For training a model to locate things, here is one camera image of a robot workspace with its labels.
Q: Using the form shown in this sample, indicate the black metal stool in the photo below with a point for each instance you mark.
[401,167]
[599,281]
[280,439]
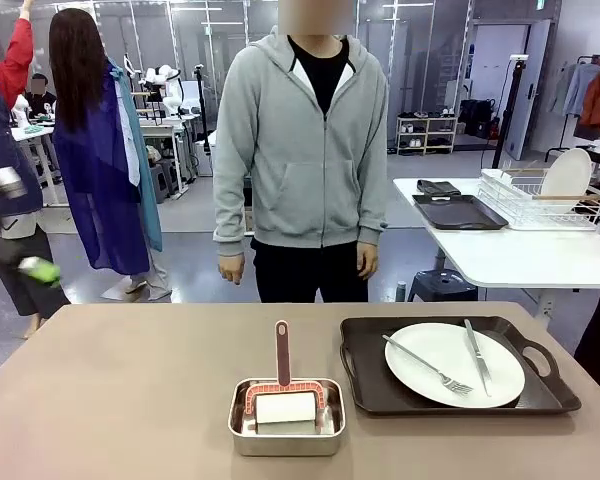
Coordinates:
[442,287]

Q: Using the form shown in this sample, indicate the person's left hand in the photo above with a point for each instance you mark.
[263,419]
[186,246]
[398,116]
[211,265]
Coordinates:
[367,260]

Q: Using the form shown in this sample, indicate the black bags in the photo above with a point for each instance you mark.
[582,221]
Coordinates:
[476,117]

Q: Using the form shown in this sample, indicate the white background desk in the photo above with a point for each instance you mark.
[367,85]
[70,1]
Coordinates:
[165,145]

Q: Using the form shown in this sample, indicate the black clothes rack with garments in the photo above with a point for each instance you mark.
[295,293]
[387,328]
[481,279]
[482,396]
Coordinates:
[590,95]

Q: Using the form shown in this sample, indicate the long-haired figure in blue robe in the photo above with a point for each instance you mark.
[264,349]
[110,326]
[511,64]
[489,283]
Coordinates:
[100,165]

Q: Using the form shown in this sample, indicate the white power strip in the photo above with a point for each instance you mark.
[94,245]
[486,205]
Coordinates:
[547,307]

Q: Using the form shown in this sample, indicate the person's right forearm grey sleeve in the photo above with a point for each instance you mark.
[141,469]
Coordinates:
[230,220]

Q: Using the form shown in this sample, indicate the folded black cloth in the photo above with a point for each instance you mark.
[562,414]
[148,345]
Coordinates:
[437,187]

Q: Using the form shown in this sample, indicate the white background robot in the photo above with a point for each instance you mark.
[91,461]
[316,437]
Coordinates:
[167,90]

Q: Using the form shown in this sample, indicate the dark brown serving tray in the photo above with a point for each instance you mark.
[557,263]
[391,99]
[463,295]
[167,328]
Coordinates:
[460,212]
[367,370]

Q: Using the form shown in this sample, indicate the small grey cylinder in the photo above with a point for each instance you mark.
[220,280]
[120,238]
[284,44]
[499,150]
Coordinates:
[401,291]

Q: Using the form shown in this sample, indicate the black tripod with white device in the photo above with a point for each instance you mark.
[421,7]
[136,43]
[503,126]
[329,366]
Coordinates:
[510,110]

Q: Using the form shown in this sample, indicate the person in grey hoodie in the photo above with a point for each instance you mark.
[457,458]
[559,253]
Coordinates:
[300,175]

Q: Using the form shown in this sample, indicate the silver fork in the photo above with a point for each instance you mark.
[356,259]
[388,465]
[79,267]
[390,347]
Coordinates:
[420,362]

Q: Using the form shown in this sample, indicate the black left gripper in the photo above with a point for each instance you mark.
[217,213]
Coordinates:
[0,225]

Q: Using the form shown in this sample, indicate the red brown lint roller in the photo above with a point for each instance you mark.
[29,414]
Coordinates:
[283,350]

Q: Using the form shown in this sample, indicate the person's right hand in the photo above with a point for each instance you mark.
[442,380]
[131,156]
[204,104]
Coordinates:
[231,269]

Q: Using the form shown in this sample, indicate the white side table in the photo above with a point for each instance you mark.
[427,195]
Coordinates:
[530,260]

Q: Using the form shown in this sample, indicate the person's left forearm grey sleeve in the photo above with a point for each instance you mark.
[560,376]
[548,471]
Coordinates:
[372,210]

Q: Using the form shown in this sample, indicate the silver table knife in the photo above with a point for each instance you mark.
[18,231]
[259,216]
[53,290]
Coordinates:
[477,355]

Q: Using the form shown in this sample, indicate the figure in red with denim apron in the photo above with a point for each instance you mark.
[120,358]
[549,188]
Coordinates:
[5,125]

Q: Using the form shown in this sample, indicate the white round plate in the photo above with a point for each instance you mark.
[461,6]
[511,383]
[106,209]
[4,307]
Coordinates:
[567,175]
[430,365]

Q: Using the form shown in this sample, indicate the white shoe rack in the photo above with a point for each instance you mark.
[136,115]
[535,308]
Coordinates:
[425,135]

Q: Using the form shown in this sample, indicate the rectangular steel container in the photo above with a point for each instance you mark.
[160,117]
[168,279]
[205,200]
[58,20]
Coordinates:
[285,442]

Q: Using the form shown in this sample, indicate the seated person in dark clothes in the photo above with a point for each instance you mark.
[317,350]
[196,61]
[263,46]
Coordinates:
[41,97]

